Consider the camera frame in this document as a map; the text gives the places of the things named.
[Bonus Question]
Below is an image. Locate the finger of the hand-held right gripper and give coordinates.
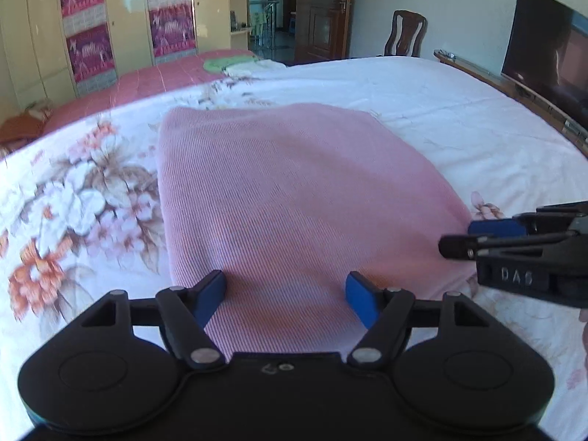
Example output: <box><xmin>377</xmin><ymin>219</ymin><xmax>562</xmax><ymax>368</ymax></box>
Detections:
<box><xmin>469</xmin><ymin>201</ymin><xmax>588</xmax><ymax>238</ymax></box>
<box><xmin>440</xmin><ymin>231</ymin><xmax>577</xmax><ymax>260</ymax></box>

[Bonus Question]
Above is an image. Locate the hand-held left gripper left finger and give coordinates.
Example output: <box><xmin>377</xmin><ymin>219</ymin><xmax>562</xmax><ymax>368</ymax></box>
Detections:
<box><xmin>82</xmin><ymin>270</ymin><xmax>227</xmax><ymax>370</ymax></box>

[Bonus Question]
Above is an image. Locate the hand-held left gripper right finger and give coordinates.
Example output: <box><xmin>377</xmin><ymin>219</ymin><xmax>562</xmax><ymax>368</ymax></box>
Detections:
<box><xmin>347</xmin><ymin>271</ymin><xmax>491</xmax><ymax>370</ymax></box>

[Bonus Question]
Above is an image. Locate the pink knit sweater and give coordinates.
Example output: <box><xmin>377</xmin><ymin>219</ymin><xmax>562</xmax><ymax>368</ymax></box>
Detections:
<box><xmin>157</xmin><ymin>103</ymin><xmax>478</xmax><ymax>363</ymax></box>

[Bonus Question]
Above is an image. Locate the white floral bed sheet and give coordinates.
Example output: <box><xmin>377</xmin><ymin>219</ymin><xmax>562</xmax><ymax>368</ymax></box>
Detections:
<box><xmin>0</xmin><ymin>57</ymin><xmax>588</xmax><ymax>423</ymax></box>

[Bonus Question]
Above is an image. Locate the wooden bed footboard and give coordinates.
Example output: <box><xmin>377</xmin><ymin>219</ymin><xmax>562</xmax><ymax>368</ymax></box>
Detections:
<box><xmin>434</xmin><ymin>50</ymin><xmax>588</xmax><ymax>157</ymax></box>

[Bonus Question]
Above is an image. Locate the black flat television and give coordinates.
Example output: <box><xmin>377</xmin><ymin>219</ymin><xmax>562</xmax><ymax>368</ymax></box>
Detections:
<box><xmin>501</xmin><ymin>0</ymin><xmax>588</xmax><ymax>122</ymax></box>

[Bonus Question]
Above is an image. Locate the brown wooden chair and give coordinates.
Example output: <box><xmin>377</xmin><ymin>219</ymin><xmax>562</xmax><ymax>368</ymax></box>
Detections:
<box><xmin>383</xmin><ymin>9</ymin><xmax>427</xmax><ymax>58</ymax></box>

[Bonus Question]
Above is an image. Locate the red bedspread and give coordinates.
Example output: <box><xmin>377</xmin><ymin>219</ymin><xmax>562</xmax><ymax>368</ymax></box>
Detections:
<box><xmin>0</xmin><ymin>48</ymin><xmax>258</xmax><ymax>148</ymax></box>

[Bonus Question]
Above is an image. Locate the green cloth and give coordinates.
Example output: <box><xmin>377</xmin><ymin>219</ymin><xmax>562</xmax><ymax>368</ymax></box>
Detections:
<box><xmin>203</xmin><ymin>55</ymin><xmax>258</xmax><ymax>73</ymax></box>

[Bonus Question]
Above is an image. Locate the white folded cloth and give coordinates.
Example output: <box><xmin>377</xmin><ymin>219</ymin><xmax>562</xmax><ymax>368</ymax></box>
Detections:
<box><xmin>225</xmin><ymin>59</ymin><xmax>288</xmax><ymax>77</ymax></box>

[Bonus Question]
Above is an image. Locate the orange striped pillow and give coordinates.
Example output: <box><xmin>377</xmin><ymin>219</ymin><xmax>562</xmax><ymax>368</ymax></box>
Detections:
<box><xmin>0</xmin><ymin>110</ymin><xmax>51</xmax><ymax>144</ymax></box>

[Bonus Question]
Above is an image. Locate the brown wooden door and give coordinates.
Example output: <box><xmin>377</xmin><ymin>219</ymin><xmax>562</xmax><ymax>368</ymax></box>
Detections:
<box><xmin>294</xmin><ymin>0</ymin><xmax>354</xmax><ymax>65</ymax></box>

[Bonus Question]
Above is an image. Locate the metal stair railing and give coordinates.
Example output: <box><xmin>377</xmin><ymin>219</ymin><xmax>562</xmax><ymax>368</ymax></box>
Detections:
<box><xmin>250</xmin><ymin>0</ymin><xmax>281</xmax><ymax>47</ymax></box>

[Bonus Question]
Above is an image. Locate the cream wardrobe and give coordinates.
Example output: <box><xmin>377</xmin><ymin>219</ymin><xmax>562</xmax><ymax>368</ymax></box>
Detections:
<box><xmin>0</xmin><ymin>0</ymin><xmax>252</xmax><ymax>111</ymax></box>

